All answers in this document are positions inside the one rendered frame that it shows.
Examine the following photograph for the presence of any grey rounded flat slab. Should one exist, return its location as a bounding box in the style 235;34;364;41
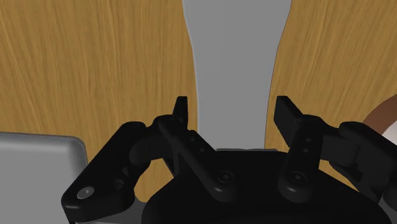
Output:
0;131;90;224

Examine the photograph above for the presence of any grey waisted flat object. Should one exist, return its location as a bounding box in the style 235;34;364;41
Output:
181;0;293;153

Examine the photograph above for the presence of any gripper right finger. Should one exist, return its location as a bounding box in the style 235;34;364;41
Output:
272;95;397;204

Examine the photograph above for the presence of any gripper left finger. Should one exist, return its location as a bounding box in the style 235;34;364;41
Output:
60;95;239;224

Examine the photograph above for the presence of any brown round object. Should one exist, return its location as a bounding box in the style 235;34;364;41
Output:
362;94;397;146

